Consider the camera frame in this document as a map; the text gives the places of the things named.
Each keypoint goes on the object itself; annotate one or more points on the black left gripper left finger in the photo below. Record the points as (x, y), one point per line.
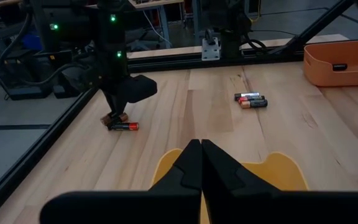
(182, 180)

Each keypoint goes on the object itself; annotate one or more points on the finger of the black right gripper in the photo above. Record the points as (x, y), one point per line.
(111, 107)
(121, 104)

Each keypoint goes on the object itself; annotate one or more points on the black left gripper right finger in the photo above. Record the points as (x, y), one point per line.
(225, 183)

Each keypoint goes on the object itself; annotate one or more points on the copper and black battery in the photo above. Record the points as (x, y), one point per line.
(255, 104)
(123, 117)

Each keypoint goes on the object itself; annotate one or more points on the red and black battery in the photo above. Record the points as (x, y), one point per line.
(253, 99)
(126, 126)

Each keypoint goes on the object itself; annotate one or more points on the yellow plastic bin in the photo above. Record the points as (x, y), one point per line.
(284, 174)

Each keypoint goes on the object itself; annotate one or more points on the silver and black battery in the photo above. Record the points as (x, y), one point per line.
(249, 94)

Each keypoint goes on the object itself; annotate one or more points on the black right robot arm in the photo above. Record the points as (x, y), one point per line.
(73, 18)

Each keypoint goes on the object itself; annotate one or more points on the grey table leg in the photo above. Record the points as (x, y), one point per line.
(164, 28)

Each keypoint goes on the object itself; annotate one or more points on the black equipment base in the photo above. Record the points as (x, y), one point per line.
(30, 92)

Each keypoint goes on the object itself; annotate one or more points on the wooden table top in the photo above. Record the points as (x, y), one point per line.
(154, 3)

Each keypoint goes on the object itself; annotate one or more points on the blue object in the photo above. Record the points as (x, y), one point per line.
(31, 42)

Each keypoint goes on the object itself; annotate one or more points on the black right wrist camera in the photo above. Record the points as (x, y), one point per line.
(141, 88)

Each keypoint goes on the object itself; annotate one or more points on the black table edge rail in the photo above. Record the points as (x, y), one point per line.
(172, 63)
(30, 158)

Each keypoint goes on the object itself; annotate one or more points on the grey metal bracket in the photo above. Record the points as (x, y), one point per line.
(210, 51)

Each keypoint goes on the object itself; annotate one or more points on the black frame post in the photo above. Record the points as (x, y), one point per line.
(230, 43)

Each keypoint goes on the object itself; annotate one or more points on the black diagonal frame strut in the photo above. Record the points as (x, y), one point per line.
(311, 26)

